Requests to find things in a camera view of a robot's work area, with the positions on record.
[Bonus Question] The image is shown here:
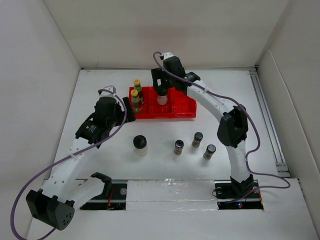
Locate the middle black-lid spice jar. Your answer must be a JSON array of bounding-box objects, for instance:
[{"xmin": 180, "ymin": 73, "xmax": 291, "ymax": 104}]
[{"xmin": 191, "ymin": 132, "xmax": 203, "ymax": 148}]

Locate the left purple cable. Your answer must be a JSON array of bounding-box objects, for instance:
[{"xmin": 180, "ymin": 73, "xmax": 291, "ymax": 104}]
[{"xmin": 9, "ymin": 88, "xmax": 128, "ymax": 240}]

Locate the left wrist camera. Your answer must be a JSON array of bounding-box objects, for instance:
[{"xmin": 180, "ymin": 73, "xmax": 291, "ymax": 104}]
[{"xmin": 98, "ymin": 85, "xmax": 116, "ymax": 97}]

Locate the purple cable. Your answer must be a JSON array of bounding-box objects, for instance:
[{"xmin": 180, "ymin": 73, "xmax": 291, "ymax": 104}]
[
  {"xmin": 152, "ymin": 51, "xmax": 292, "ymax": 205},
  {"xmin": 9, "ymin": 88, "xmax": 128, "ymax": 240}
]

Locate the white salt shaker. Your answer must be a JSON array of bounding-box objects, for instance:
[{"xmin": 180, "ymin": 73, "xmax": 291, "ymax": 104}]
[
  {"xmin": 133, "ymin": 135, "xmax": 148, "ymax": 156},
  {"xmin": 156, "ymin": 87, "xmax": 168, "ymax": 106}
]

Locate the right black-lid spice jar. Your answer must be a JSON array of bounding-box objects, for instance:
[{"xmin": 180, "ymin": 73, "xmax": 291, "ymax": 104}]
[{"xmin": 203, "ymin": 144, "xmax": 217, "ymax": 160}]

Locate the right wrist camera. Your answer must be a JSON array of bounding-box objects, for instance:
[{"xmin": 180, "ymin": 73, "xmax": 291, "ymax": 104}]
[{"xmin": 160, "ymin": 52, "xmax": 175, "ymax": 61}]

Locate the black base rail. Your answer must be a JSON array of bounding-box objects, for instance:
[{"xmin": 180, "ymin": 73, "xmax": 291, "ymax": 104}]
[{"xmin": 81, "ymin": 179, "xmax": 264, "ymax": 211}]

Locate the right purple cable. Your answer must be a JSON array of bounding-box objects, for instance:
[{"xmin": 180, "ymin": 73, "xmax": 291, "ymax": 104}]
[{"xmin": 152, "ymin": 51, "xmax": 292, "ymax": 205}]

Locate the red sauce bottle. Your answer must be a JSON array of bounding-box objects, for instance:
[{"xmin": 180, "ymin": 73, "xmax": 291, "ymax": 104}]
[
  {"xmin": 133, "ymin": 79, "xmax": 144, "ymax": 105},
  {"xmin": 130, "ymin": 88, "xmax": 144, "ymax": 114}
]

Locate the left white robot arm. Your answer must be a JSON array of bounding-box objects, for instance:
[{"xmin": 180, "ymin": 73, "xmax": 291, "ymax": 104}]
[{"xmin": 26, "ymin": 96, "xmax": 136, "ymax": 231}]

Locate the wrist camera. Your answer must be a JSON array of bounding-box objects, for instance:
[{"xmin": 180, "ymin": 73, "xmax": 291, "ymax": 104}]
[
  {"xmin": 160, "ymin": 52, "xmax": 175, "ymax": 61},
  {"xmin": 98, "ymin": 85, "xmax": 116, "ymax": 97}
]

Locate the black-lid spice jar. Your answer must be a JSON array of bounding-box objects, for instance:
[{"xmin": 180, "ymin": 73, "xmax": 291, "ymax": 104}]
[
  {"xmin": 191, "ymin": 132, "xmax": 203, "ymax": 148},
  {"xmin": 203, "ymin": 144, "xmax": 217, "ymax": 160}
]

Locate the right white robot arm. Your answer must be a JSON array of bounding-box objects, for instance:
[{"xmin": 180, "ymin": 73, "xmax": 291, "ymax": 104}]
[{"xmin": 151, "ymin": 52, "xmax": 253, "ymax": 199}]

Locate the silver-lid spice jar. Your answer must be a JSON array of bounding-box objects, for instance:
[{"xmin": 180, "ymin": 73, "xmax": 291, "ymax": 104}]
[{"xmin": 173, "ymin": 139, "xmax": 184, "ymax": 155}]

